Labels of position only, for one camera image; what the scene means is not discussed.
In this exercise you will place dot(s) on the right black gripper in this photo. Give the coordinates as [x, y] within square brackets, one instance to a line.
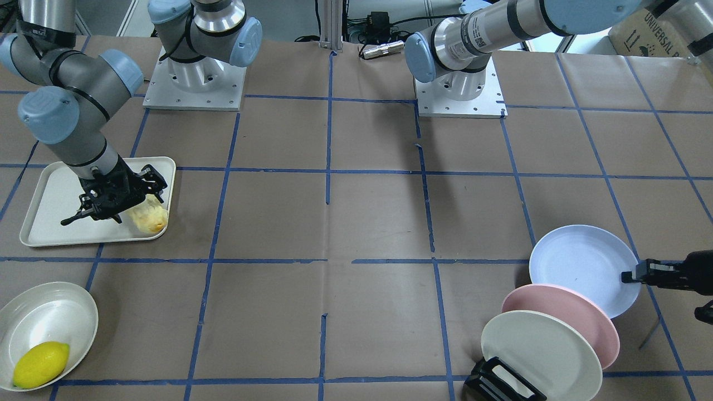
[113, 188]

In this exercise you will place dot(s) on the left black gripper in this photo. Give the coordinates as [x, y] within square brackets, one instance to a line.
[697, 271]

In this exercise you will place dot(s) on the blue plate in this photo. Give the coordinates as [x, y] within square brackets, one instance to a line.
[587, 260]

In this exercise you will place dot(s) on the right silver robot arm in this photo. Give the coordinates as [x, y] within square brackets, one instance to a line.
[78, 94]

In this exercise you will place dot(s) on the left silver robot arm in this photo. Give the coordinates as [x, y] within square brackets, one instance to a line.
[465, 43]

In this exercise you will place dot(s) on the cream round plate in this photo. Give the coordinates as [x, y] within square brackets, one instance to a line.
[62, 312]

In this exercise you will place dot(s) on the pink plate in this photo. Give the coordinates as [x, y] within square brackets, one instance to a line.
[574, 309]

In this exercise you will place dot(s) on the cream plate in rack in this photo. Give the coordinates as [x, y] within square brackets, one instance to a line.
[547, 352]

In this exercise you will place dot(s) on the cream rectangular tray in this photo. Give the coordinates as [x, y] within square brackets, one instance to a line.
[57, 197]

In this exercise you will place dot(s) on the yellow lemon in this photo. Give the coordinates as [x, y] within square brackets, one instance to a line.
[41, 364]

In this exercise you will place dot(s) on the black dish rack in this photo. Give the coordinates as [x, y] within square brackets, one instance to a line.
[493, 379]

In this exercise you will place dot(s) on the cardboard box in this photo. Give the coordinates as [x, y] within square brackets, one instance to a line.
[641, 34]

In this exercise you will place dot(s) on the silver metal cylinder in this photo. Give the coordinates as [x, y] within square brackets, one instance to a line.
[381, 50]

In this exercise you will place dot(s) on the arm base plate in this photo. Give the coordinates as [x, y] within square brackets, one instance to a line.
[462, 95]
[206, 85]

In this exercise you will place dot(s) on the aluminium frame post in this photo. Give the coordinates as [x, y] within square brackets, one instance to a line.
[332, 24]

